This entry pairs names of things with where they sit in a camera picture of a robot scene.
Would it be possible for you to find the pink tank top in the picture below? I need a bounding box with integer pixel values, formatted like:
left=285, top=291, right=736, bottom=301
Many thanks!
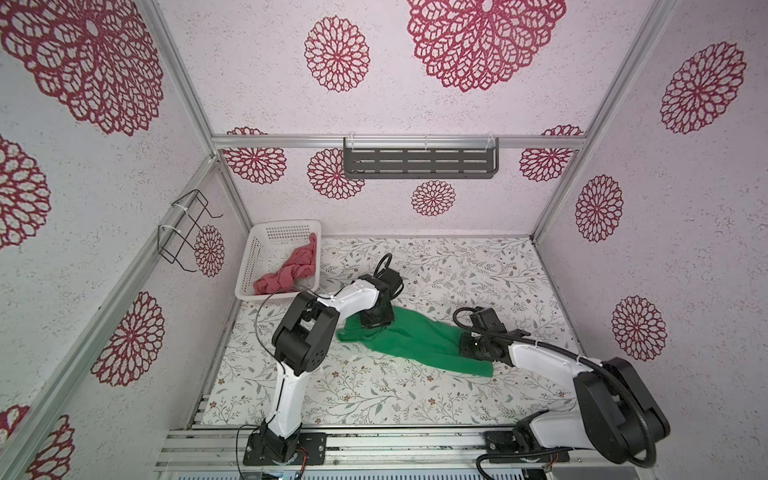
left=253, top=233, right=318, bottom=295

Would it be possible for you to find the green tank top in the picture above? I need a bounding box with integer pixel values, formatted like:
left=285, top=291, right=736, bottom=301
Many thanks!
left=336, top=307, right=494, bottom=378

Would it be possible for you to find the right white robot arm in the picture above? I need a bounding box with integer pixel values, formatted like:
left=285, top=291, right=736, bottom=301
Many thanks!
left=452, top=307, right=671, bottom=468

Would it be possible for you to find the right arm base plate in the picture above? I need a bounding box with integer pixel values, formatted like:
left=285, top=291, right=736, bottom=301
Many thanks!
left=483, top=428, right=570, bottom=464

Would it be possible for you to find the dark grey wall shelf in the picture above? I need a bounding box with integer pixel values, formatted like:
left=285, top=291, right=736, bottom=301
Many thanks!
left=342, top=138, right=499, bottom=180

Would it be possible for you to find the white plastic laundry basket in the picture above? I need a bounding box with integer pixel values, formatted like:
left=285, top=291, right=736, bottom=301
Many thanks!
left=235, top=219, right=322, bottom=301

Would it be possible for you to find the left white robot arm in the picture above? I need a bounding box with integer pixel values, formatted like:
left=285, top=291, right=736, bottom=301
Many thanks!
left=266, top=267, right=403, bottom=439

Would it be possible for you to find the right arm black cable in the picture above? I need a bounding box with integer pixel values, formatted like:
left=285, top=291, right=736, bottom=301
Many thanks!
left=451, top=307, right=658, bottom=480

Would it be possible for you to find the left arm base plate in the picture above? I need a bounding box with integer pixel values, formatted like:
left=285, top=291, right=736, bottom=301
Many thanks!
left=242, top=425, right=328, bottom=466

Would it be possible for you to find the black wire wall rack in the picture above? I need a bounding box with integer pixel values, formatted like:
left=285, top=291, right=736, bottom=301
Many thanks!
left=156, top=189, right=225, bottom=278

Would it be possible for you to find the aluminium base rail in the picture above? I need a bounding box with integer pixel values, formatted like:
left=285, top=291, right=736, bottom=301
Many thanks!
left=149, top=427, right=660, bottom=479

